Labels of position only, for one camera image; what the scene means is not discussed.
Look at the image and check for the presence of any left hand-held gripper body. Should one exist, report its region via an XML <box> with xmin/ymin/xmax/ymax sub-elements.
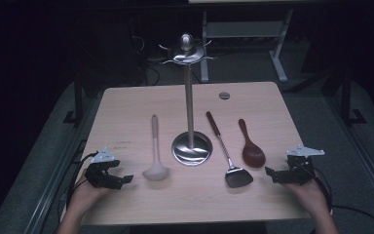
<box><xmin>84</xmin><ymin>146</ymin><xmax>116</xmax><ymax>189</ymax></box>

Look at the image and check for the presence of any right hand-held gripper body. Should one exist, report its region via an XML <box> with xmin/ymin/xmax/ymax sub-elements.
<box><xmin>285</xmin><ymin>144</ymin><xmax>325</xmax><ymax>186</ymax></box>

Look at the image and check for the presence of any dark red wooden spoon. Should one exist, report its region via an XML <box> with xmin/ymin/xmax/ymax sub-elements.
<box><xmin>238</xmin><ymin>118</ymin><xmax>267</xmax><ymax>169</ymax></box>

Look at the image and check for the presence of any beige ladle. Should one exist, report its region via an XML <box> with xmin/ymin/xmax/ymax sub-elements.
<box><xmin>141</xmin><ymin>114</ymin><xmax>170</xmax><ymax>182</ymax></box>

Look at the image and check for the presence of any steel spatula with brown handle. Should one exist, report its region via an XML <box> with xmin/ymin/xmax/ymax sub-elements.
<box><xmin>206</xmin><ymin>110</ymin><xmax>254</xmax><ymax>189</ymax></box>

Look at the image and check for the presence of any steel utensil rack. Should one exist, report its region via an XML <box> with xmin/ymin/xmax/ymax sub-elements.
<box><xmin>159</xmin><ymin>32</ymin><xmax>214</xmax><ymax>168</ymax></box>

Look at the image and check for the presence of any person's right hand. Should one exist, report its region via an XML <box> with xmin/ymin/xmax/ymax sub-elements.
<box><xmin>280</xmin><ymin>176</ymin><xmax>330</xmax><ymax>217</ymax></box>

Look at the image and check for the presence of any person's left hand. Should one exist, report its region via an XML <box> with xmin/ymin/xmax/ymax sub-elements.
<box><xmin>67</xmin><ymin>170</ymin><xmax>111</xmax><ymax>214</ymax></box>

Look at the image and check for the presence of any black metal stand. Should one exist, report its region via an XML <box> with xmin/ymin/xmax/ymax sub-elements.
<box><xmin>62</xmin><ymin>72</ymin><xmax>86</xmax><ymax>128</ymax></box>
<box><xmin>339</xmin><ymin>67</ymin><xmax>368</xmax><ymax>126</ymax></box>

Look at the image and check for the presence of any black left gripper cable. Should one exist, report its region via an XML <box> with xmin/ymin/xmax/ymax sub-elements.
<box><xmin>65</xmin><ymin>150</ymin><xmax>99</xmax><ymax>209</ymax></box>

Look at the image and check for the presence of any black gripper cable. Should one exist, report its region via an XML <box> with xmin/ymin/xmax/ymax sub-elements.
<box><xmin>65</xmin><ymin>150</ymin><xmax>99</xmax><ymax>209</ymax></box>
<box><xmin>311</xmin><ymin>166</ymin><xmax>374</xmax><ymax>233</ymax></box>

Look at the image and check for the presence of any grey metal floor rail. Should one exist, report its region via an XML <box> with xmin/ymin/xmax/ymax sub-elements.
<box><xmin>324</xmin><ymin>96</ymin><xmax>374</xmax><ymax>209</ymax></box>
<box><xmin>23</xmin><ymin>92</ymin><xmax>103</xmax><ymax>234</ymax></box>

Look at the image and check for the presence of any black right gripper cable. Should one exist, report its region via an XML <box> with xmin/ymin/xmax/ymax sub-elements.
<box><xmin>311</xmin><ymin>166</ymin><xmax>374</xmax><ymax>233</ymax></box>

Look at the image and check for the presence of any tangle of black cables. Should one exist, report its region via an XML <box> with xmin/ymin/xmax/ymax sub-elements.
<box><xmin>130</xmin><ymin>33</ymin><xmax>162</xmax><ymax>86</ymax></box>

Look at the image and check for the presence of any white metal desk frame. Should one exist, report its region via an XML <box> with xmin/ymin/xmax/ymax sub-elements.
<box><xmin>200</xmin><ymin>9</ymin><xmax>295</xmax><ymax>83</ymax></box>

